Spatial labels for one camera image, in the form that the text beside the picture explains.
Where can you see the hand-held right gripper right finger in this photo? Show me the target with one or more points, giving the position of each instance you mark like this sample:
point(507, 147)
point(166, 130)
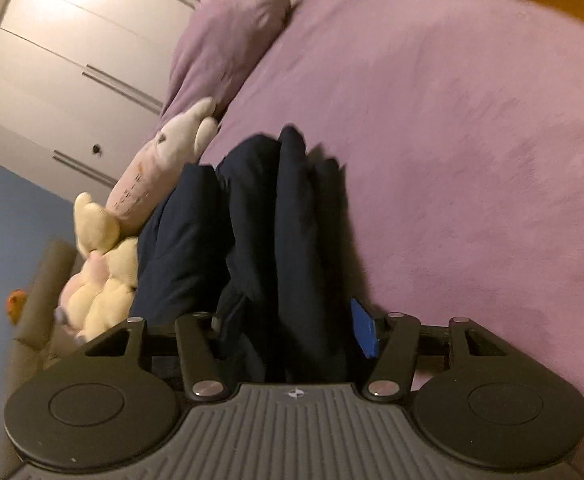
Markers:
point(364, 330)

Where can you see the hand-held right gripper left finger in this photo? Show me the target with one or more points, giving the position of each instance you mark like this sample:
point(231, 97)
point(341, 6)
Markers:
point(197, 350)

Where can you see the navy blue garment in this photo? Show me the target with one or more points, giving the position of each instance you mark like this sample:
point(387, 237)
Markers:
point(292, 235)

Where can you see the cream flower-shaped cushion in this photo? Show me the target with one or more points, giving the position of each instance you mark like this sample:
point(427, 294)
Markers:
point(112, 280)

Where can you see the pink plush with grey hooves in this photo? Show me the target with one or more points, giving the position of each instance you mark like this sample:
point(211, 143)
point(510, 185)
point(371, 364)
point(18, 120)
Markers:
point(84, 275)

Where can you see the olive padded headboard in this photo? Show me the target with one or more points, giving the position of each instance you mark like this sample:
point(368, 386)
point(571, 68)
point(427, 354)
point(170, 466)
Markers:
point(47, 280)

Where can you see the long pale pink plush pillow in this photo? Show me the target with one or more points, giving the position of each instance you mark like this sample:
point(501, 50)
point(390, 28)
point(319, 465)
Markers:
point(157, 170)

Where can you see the orange plush toy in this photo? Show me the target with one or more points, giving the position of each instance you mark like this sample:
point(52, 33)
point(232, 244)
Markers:
point(16, 305)

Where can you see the bed with purple sheet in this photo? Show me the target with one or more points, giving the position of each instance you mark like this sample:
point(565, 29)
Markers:
point(446, 160)

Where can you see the purple pillow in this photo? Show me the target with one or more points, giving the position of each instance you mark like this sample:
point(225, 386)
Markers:
point(222, 45)

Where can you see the white wardrobe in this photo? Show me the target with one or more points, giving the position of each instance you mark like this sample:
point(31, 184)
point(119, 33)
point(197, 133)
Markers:
point(72, 50)

